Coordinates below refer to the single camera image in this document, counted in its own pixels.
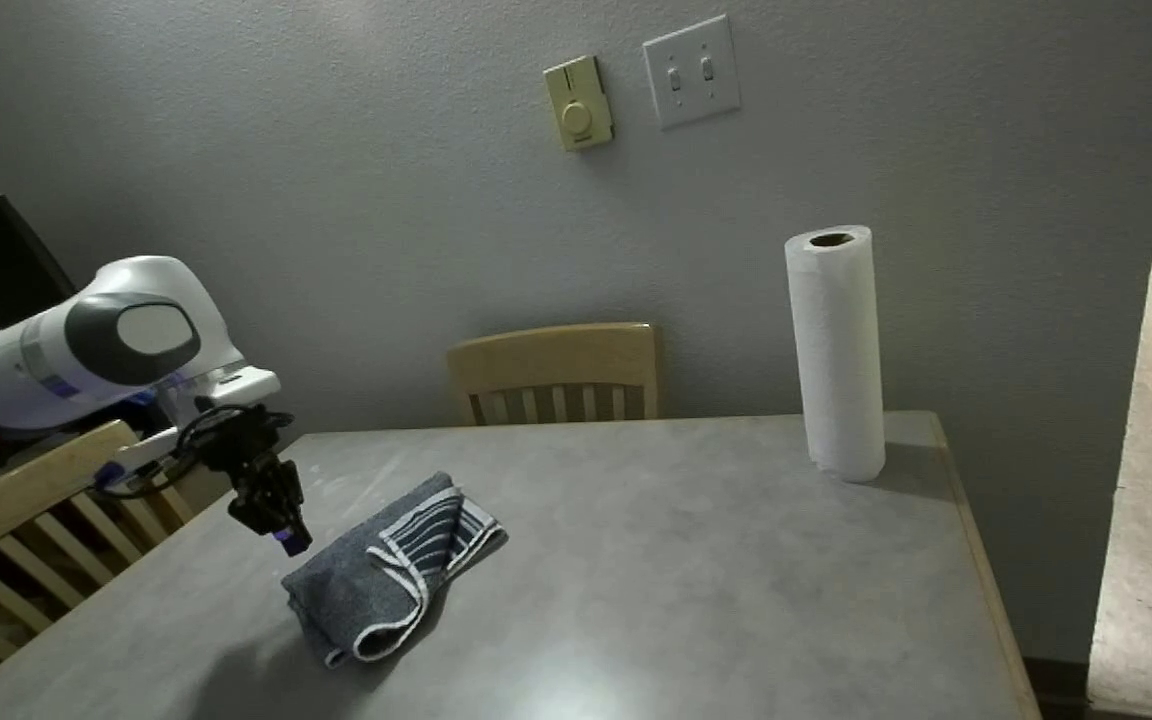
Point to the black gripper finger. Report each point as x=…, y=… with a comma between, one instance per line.
x=291, y=512
x=256, y=505

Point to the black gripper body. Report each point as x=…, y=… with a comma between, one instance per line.
x=244, y=440

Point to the gray striped towel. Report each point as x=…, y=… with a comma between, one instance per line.
x=377, y=575

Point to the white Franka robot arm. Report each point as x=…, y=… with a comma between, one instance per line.
x=18, y=367

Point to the white paper towel roll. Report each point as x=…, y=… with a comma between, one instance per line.
x=836, y=363

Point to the wooden chair with long slats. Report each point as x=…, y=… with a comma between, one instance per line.
x=18, y=501

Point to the wooden chair with curved backrest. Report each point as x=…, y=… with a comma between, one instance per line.
x=556, y=363

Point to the beige round dial thermostat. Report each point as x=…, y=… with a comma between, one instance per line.
x=576, y=106

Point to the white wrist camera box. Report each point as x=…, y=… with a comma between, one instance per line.
x=242, y=385

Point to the white double light switch plate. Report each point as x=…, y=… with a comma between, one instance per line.
x=692, y=70

